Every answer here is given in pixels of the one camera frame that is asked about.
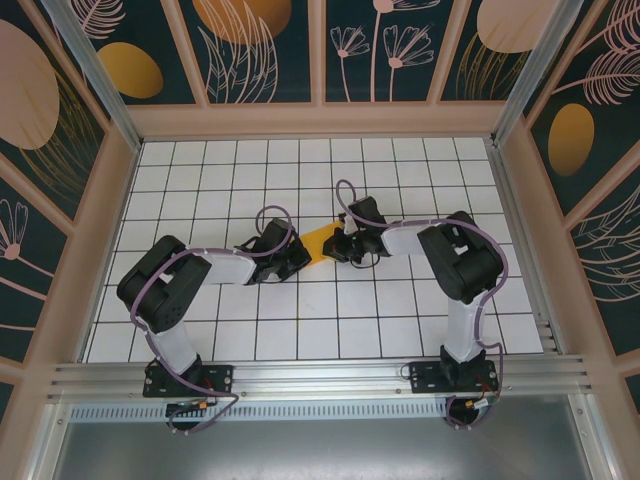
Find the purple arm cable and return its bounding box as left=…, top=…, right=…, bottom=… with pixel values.
left=129, top=205, right=292, bottom=437
left=335, top=178, right=509, bottom=432

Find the yellow cloth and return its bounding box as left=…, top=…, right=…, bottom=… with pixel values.
left=300, top=223, right=347, bottom=265

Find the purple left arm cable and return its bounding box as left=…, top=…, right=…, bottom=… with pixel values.
left=129, top=205, right=292, bottom=437

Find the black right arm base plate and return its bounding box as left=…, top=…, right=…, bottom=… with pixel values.
left=408, top=359, right=499, bottom=396

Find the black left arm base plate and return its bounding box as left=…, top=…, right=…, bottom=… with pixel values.
left=143, top=363, right=235, bottom=399

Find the grey slotted cable duct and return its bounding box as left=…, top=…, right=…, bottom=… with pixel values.
left=69, top=403, right=454, bottom=422

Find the grey metal sheet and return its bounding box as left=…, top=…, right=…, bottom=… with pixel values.
left=49, top=419, right=591, bottom=480

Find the aluminium mounting rail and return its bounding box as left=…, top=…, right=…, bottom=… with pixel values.
left=47, top=354, right=594, bottom=401

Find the aluminium corner post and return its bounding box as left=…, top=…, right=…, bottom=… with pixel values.
left=489, top=0, right=586, bottom=147
left=39, top=0, right=144, bottom=154

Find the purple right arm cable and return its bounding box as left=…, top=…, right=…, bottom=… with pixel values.
left=335, top=178, right=509, bottom=432

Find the aluminium side rail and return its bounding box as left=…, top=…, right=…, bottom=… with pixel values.
left=485, top=138, right=569, bottom=357

